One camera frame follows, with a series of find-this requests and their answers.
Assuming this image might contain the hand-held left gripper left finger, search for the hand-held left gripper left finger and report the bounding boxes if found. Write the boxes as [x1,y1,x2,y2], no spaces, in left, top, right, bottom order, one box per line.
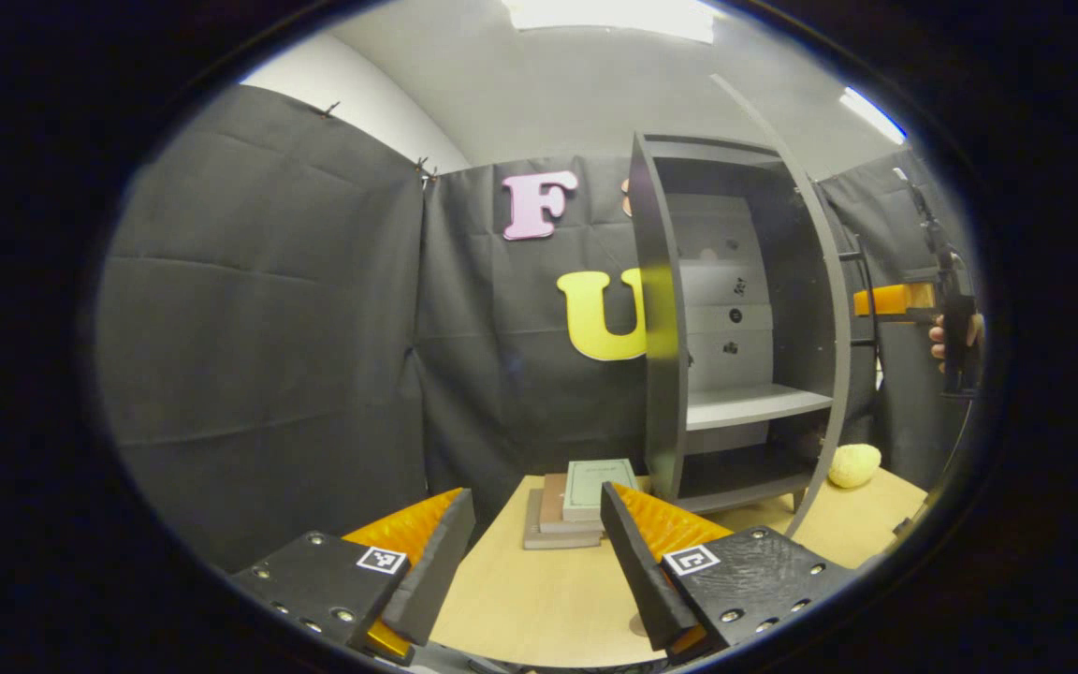
[230,488,476,666]

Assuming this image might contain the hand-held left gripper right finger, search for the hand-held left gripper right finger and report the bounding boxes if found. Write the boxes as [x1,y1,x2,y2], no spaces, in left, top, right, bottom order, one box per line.
[600,482,863,666]

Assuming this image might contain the black cabinet door handle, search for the black cabinet door handle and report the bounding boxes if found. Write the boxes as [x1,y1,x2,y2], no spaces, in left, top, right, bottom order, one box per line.
[838,234,881,375]

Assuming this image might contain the grey cabinet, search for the grey cabinet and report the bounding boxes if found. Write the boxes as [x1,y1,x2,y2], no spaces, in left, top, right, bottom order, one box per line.
[628,131,841,516]

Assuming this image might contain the brown book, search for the brown book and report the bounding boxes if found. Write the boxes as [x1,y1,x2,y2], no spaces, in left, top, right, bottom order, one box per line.
[539,473,605,535]

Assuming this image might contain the yellow bun-shaped sponge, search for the yellow bun-shaped sponge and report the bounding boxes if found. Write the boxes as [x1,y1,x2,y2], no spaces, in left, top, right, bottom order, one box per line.
[827,444,882,489]

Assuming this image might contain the small ceiling light panel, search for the small ceiling light panel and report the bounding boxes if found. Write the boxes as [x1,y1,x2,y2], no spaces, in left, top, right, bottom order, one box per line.
[840,86,907,144]

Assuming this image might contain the black backdrop cloth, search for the black backdrop cloth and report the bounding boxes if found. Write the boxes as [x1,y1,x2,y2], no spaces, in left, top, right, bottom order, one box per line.
[95,84,980,572]

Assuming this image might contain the large ceiling light panel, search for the large ceiling light panel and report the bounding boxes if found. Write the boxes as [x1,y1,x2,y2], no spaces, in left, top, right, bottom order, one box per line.
[502,0,718,43]

